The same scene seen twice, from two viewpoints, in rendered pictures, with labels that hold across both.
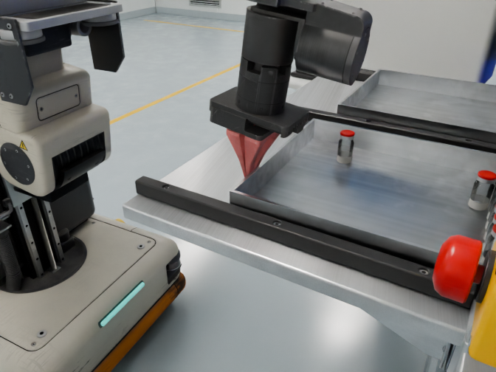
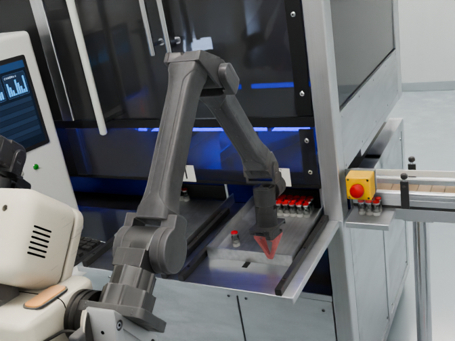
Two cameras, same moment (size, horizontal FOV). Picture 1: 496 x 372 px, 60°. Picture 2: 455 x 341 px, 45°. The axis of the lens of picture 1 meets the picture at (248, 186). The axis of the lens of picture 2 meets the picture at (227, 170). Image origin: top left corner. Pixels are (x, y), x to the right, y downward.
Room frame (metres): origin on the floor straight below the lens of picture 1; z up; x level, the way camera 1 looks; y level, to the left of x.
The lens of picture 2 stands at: (0.57, 1.29, 1.68)
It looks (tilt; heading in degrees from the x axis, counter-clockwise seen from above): 21 degrees down; 270
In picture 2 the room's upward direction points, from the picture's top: 10 degrees counter-clockwise
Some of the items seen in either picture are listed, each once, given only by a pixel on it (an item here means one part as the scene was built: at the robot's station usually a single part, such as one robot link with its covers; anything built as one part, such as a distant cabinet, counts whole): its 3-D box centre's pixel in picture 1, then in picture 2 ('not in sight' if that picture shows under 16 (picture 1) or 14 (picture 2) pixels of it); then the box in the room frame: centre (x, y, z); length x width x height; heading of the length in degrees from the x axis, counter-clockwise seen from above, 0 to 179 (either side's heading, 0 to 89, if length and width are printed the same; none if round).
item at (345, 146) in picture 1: (345, 147); (235, 239); (0.57, -0.14, 0.90); 0.02 x 0.02 x 0.04
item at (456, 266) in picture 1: (468, 271); (357, 190); (0.20, -0.14, 0.99); 0.04 x 0.04 x 0.04; 60
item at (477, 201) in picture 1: (482, 190); not in sight; (0.45, -0.28, 0.90); 0.02 x 0.02 x 0.05
